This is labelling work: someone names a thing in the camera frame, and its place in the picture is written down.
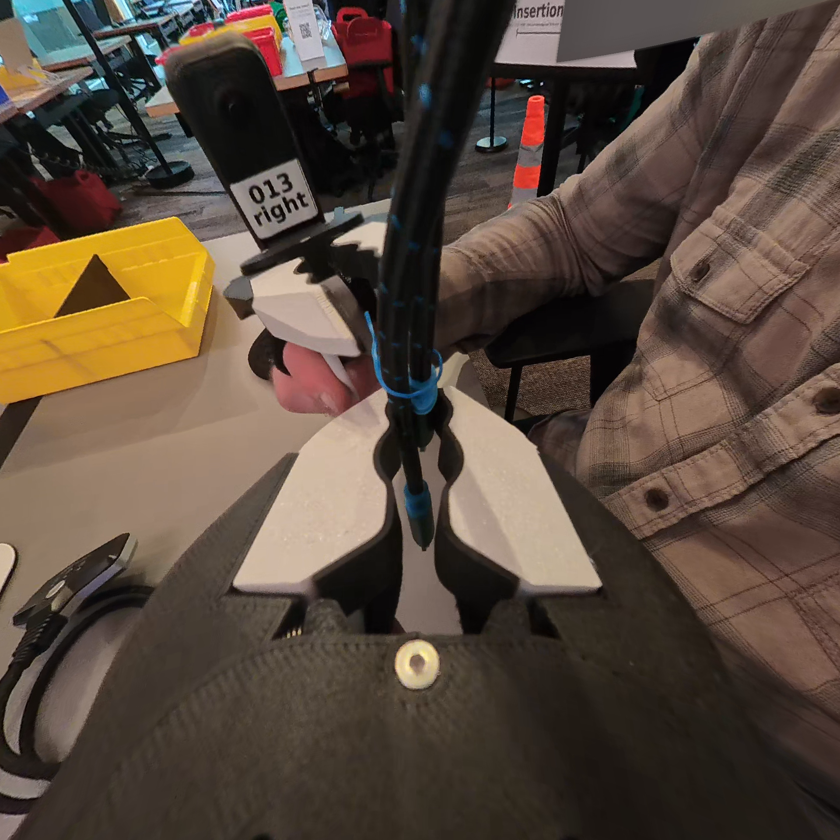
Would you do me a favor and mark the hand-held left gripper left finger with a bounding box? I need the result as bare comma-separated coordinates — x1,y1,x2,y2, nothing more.
231,402,404,635

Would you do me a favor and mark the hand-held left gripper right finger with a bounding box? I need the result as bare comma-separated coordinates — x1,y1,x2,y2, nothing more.
433,387,605,635

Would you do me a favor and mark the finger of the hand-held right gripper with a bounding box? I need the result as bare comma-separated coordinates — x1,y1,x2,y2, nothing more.
249,262,389,434
335,222,389,265

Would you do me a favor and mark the black braided hdmi cable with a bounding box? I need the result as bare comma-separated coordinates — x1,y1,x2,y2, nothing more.
377,0,516,553

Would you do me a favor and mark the blue twist tie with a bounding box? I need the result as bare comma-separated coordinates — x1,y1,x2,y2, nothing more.
364,311,445,416

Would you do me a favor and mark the person's right hand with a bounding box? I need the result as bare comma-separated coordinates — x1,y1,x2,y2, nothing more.
272,341,398,417

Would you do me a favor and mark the long red plastic bin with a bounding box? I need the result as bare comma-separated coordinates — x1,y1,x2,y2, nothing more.
226,3,284,77

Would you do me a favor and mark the shallow yellow bin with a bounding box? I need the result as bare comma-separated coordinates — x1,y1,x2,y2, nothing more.
180,13,280,48

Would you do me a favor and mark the white printed sign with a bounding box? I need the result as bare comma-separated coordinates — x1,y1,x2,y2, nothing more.
282,0,328,70

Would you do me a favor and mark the wooden-edged desk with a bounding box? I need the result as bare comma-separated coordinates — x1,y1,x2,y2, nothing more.
146,39,349,120

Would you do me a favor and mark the red bag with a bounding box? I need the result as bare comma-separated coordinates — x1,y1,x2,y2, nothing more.
331,7,395,99

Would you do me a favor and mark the red storage bin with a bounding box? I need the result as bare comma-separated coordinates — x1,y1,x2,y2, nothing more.
29,171,123,235
0,226,61,265

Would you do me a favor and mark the orange traffic cone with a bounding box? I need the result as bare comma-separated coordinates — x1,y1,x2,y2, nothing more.
507,94,547,211

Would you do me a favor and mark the long grey desk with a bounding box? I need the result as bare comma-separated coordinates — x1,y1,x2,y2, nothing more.
0,66,99,165

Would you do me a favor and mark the yellow plastic bin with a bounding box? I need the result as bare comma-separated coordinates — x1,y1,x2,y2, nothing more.
0,217,216,405

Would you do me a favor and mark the black framed marker sign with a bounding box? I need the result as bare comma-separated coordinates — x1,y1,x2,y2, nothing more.
492,0,565,64

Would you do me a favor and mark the thin black cable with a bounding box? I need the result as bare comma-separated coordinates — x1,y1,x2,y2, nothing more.
0,584,156,782

